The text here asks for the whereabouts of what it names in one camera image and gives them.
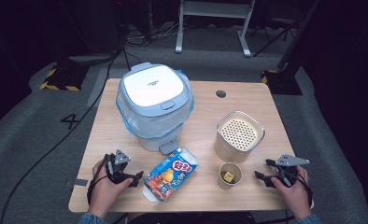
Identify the grey tape strip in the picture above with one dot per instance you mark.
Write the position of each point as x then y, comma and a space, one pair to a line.
81, 182

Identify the brown paper cup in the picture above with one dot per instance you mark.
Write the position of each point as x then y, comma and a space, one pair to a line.
225, 183

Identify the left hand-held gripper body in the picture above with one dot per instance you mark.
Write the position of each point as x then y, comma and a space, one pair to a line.
120, 169

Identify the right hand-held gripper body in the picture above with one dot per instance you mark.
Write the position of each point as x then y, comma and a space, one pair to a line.
289, 169

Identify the blue snack packet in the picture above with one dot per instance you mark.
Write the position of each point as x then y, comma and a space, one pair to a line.
169, 175

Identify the black tripod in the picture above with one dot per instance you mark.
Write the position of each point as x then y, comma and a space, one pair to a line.
278, 32

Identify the black stand base striped tape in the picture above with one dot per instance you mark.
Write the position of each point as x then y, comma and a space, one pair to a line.
65, 79

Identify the person's right hand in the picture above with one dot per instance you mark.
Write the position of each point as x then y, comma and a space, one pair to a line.
294, 196

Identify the white pedal trash bin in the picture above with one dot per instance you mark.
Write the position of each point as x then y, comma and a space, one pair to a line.
154, 90

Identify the clear blue bin liner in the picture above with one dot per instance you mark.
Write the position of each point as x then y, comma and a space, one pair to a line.
151, 124

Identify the person's left hand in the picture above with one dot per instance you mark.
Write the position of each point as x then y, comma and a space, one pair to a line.
106, 193

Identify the yellow tea bag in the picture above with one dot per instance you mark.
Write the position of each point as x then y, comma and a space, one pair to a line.
229, 177

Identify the white desk frame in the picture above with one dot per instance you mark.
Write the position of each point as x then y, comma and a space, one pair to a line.
215, 11

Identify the black stand with base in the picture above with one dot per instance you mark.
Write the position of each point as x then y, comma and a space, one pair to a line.
285, 82

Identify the beige container with strainer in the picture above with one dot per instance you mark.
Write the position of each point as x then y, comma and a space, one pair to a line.
239, 137

